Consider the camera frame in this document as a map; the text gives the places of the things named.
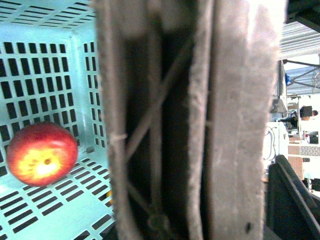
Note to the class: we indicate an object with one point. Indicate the red apple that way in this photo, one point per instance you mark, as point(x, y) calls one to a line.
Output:
point(42, 153)

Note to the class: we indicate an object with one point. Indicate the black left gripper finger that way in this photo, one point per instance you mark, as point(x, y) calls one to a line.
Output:
point(292, 212)

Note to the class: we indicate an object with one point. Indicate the light blue plastic basket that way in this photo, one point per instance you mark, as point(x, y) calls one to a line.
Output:
point(163, 99)

